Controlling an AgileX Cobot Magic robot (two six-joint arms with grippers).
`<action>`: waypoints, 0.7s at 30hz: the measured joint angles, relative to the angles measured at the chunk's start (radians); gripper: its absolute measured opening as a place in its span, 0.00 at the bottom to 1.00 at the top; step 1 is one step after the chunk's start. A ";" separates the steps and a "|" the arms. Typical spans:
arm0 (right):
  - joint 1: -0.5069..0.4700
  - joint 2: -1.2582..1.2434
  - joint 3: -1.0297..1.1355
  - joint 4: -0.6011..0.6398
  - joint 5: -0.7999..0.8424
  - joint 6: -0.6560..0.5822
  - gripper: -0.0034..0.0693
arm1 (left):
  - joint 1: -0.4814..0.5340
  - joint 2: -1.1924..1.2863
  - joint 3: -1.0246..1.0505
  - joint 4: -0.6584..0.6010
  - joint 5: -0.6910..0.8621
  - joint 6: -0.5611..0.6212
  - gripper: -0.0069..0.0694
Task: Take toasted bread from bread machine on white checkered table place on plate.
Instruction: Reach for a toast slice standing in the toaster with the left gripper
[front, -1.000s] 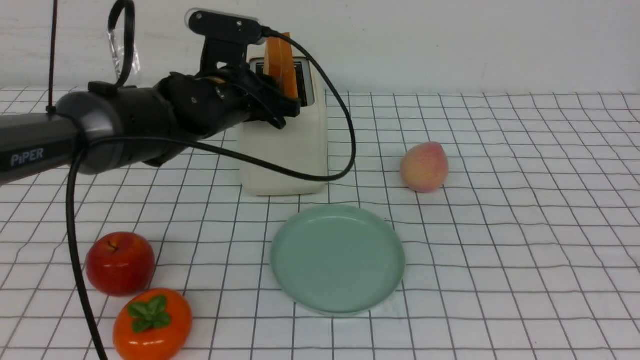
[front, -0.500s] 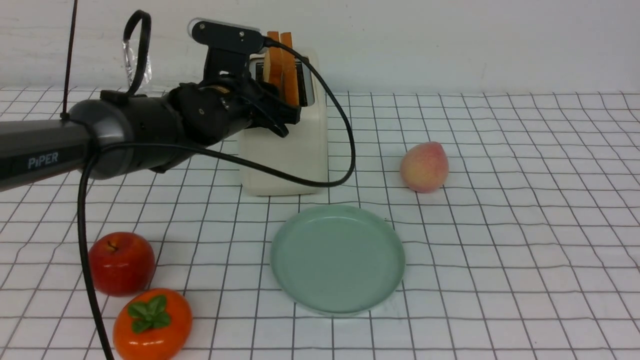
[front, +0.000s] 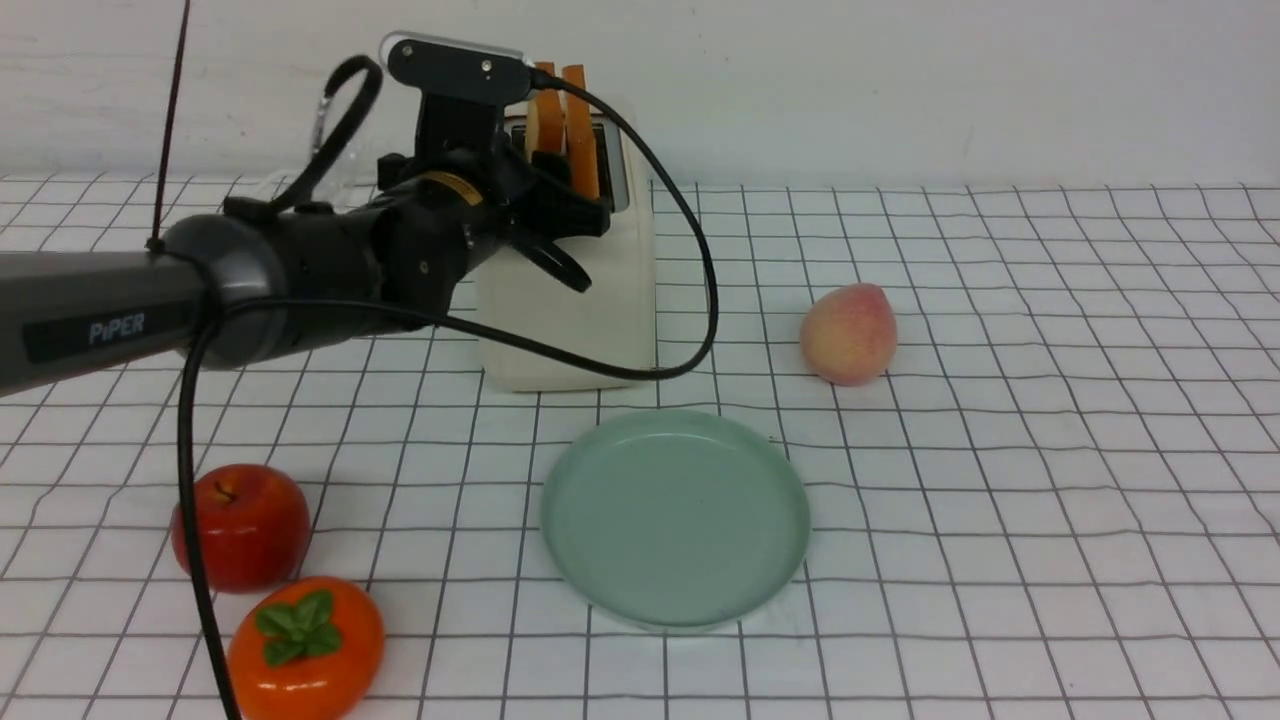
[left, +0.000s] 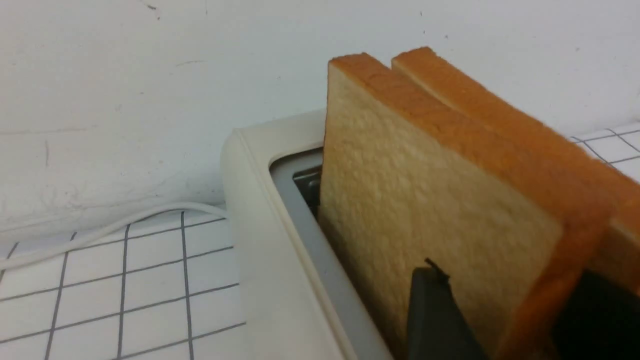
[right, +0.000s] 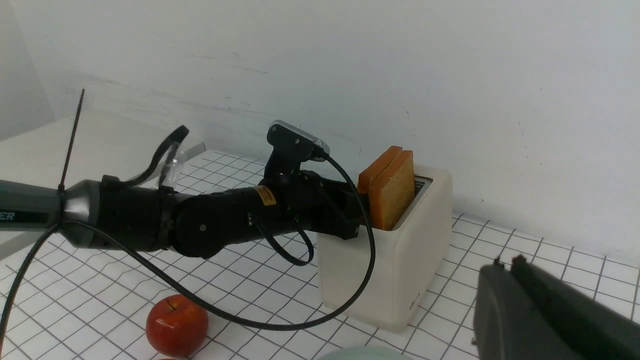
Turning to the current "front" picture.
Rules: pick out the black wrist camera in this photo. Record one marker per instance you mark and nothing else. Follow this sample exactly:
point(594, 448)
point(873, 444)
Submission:
point(465, 89)

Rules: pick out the pink peach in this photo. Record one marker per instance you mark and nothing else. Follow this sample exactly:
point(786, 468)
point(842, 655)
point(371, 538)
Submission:
point(849, 336)

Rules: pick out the orange persimmon with leaves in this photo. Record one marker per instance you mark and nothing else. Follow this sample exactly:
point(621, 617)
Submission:
point(308, 651)

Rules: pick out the toasted bread slice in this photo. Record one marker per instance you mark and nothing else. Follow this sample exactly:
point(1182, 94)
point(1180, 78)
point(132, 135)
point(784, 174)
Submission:
point(544, 130)
point(580, 142)

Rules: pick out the red apple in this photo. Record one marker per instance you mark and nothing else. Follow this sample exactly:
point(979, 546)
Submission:
point(254, 523)

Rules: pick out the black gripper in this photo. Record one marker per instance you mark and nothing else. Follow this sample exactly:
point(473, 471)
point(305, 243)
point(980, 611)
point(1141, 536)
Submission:
point(436, 225)

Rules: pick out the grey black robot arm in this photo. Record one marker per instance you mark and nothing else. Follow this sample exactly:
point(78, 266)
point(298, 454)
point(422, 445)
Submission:
point(285, 282)

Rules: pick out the white grid tablecloth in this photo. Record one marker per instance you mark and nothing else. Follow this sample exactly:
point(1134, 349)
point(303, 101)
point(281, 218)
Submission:
point(1059, 502)

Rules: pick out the cream white toaster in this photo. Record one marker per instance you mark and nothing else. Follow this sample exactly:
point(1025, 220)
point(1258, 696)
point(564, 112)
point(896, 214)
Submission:
point(614, 321)

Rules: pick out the light green plate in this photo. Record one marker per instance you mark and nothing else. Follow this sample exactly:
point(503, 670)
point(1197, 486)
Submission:
point(675, 520)

